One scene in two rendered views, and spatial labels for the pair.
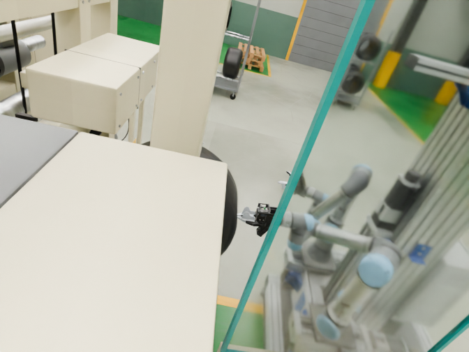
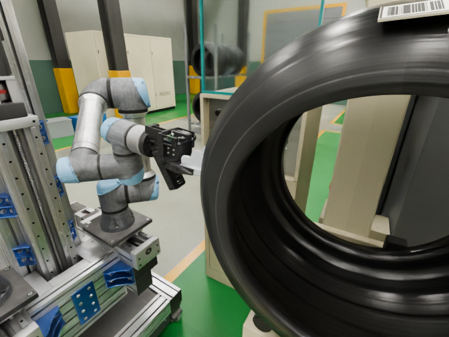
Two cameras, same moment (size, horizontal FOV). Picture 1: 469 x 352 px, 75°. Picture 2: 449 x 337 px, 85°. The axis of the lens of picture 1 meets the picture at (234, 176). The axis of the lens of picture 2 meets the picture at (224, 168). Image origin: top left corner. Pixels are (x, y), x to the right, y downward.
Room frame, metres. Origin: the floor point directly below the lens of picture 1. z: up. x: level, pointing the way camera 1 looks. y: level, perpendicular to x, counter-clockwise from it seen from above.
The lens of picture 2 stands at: (1.52, 0.26, 1.43)
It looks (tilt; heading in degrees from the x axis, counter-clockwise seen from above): 24 degrees down; 217
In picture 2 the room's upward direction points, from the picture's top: straight up
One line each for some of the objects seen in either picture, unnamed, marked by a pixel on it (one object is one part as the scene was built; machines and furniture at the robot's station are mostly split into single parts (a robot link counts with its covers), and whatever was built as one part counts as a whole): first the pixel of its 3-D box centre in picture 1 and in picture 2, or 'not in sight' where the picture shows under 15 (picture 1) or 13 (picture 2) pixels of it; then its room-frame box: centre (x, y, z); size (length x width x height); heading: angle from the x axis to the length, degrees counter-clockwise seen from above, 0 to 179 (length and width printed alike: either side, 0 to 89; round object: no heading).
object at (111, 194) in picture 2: not in sight; (113, 191); (1.05, -0.72, 0.88); 0.13 x 0.12 x 0.14; 143
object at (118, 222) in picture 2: not in sight; (116, 213); (1.06, -0.72, 0.77); 0.15 x 0.15 x 0.10
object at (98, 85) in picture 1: (111, 75); not in sight; (1.08, 0.54, 1.71); 0.61 x 0.25 x 0.15; 7
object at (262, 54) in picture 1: (250, 56); not in sight; (9.64, 0.51, 0.22); 1.27 x 0.90 x 0.43; 4
